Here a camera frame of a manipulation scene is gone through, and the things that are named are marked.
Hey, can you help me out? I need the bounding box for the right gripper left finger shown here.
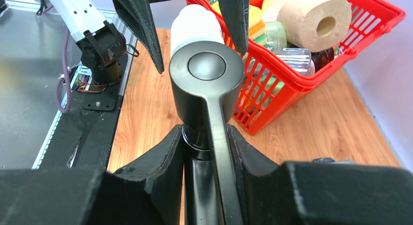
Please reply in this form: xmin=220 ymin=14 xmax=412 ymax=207
xmin=0 ymin=125 xmax=184 ymax=225

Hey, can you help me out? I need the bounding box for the brown toilet paper roll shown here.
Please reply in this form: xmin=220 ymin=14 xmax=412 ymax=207
xmin=277 ymin=0 xmax=352 ymax=52

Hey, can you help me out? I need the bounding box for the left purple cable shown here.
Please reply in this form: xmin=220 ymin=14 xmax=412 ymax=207
xmin=38 ymin=4 xmax=73 ymax=114

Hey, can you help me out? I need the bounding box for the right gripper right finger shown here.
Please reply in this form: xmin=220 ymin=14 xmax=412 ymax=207
xmin=227 ymin=125 xmax=413 ymax=225

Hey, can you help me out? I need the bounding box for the white pvc elbow fitting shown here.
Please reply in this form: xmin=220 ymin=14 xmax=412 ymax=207
xmin=170 ymin=4 xmax=224 ymax=57

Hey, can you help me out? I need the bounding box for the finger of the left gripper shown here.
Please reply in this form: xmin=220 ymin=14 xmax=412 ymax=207
xmin=112 ymin=0 xmax=165 ymax=74
xmin=218 ymin=0 xmax=250 ymax=55

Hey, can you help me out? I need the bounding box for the pale green soap bottle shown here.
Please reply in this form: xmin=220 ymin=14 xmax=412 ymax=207
xmin=265 ymin=21 xmax=287 ymax=48

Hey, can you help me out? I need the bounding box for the red plastic basket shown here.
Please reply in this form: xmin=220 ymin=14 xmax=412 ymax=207
xmin=186 ymin=0 xmax=406 ymax=134

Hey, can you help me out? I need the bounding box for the dark grey metal faucet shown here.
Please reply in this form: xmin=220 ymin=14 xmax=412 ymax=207
xmin=169 ymin=41 xmax=244 ymax=225

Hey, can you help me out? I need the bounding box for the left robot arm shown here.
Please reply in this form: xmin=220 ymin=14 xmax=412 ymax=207
xmin=49 ymin=0 xmax=250 ymax=84

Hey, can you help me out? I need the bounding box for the grey blue razor box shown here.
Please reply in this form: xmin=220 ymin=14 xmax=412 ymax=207
xmin=312 ymin=157 xmax=355 ymax=164

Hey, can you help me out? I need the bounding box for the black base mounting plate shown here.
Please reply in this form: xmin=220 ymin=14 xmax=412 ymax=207
xmin=32 ymin=56 xmax=131 ymax=169

